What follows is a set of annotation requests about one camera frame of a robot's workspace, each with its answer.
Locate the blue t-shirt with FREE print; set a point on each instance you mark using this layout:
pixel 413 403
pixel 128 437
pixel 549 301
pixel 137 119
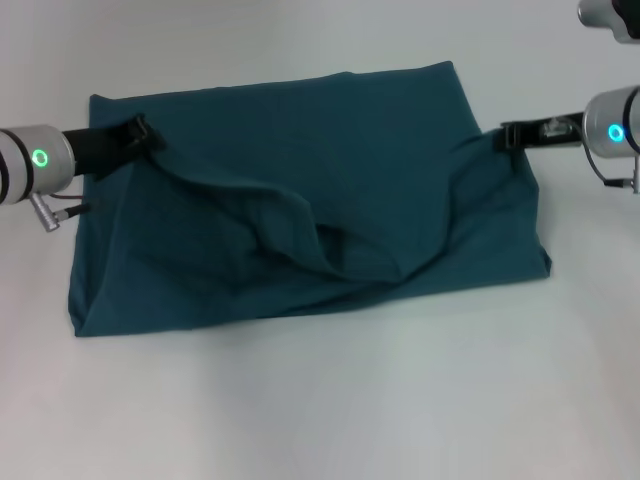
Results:
pixel 300 200

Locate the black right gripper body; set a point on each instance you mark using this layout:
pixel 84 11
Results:
pixel 550 132

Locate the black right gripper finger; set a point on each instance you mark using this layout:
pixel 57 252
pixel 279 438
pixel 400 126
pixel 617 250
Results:
pixel 509 136

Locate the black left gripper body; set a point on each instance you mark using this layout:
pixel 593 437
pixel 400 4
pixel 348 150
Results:
pixel 97 150

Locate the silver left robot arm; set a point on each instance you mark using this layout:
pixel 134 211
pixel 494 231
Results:
pixel 35 162

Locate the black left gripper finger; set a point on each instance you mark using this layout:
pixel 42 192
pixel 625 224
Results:
pixel 145 134

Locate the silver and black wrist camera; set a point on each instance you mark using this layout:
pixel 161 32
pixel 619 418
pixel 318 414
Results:
pixel 610 17

